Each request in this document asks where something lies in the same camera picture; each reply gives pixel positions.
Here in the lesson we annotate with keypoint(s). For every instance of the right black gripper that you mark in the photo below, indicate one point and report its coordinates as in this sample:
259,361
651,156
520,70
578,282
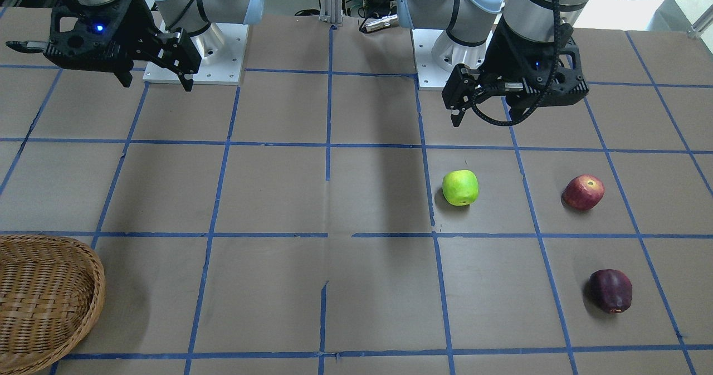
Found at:
140,30

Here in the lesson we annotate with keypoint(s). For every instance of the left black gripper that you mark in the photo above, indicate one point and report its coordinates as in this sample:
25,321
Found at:
503,57

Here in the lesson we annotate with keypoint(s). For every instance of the green apple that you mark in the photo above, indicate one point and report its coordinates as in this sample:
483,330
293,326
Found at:
460,188

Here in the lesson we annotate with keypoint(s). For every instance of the red apple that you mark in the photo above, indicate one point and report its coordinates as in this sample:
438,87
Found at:
583,192

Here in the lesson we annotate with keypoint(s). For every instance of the dark purple apple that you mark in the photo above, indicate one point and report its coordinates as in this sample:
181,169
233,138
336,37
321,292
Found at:
610,290

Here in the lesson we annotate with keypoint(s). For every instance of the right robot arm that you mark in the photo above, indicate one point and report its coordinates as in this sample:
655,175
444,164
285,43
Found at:
193,16

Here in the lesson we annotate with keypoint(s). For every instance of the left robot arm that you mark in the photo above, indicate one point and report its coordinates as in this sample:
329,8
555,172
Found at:
468,22

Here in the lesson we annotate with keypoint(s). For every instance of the wicker basket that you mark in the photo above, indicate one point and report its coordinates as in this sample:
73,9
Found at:
52,294

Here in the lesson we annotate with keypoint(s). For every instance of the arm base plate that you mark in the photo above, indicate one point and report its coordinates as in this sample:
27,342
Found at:
431,57
222,47

